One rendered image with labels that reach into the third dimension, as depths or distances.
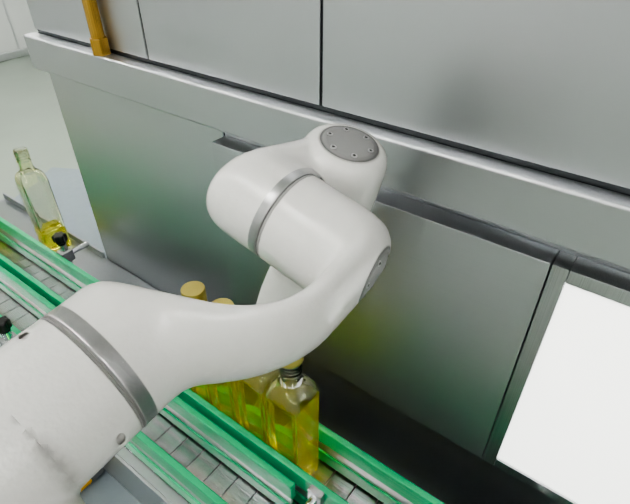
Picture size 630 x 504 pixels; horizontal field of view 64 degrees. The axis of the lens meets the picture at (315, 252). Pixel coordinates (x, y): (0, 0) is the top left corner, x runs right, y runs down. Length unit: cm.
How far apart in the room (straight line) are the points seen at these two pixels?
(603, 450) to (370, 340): 30
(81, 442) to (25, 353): 5
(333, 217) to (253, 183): 6
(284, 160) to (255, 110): 29
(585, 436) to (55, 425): 55
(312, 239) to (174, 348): 12
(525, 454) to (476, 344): 17
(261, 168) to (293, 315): 12
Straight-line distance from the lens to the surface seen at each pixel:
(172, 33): 78
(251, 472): 81
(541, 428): 69
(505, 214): 53
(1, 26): 682
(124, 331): 28
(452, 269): 58
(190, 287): 72
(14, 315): 124
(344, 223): 34
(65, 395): 28
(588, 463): 71
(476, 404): 70
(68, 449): 28
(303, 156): 40
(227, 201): 37
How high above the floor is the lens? 162
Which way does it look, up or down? 37 degrees down
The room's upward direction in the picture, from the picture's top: straight up
